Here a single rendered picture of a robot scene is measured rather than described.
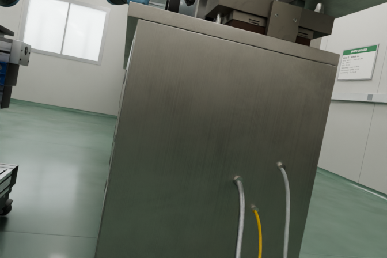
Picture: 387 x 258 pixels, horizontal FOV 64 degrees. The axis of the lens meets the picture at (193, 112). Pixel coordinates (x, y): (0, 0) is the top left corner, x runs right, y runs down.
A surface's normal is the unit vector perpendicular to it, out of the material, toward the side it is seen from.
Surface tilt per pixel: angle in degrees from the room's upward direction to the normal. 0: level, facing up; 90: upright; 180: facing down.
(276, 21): 90
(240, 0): 90
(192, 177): 90
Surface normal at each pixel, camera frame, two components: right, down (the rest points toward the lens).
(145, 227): 0.22, 0.08
